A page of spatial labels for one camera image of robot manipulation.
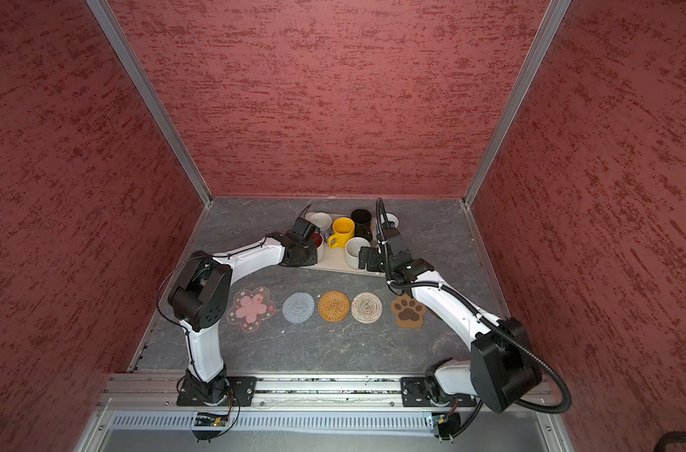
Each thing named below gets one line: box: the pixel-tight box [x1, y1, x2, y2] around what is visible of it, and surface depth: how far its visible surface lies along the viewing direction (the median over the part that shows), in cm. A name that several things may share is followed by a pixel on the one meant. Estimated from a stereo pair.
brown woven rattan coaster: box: [317, 290, 350, 323], surface depth 91 cm
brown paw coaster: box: [391, 293, 427, 329], surface depth 91 cm
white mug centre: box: [344, 236, 372, 270], surface depth 98 cm
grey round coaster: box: [281, 291, 316, 324], surface depth 91 cm
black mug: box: [350, 208, 374, 242], surface depth 105 cm
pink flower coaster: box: [226, 286, 277, 333], surface depth 91 cm
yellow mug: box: [327, 216, 356, 249], surface depth 102 cm
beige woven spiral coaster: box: [350, 291, 384, 324], surface depth 91 cm
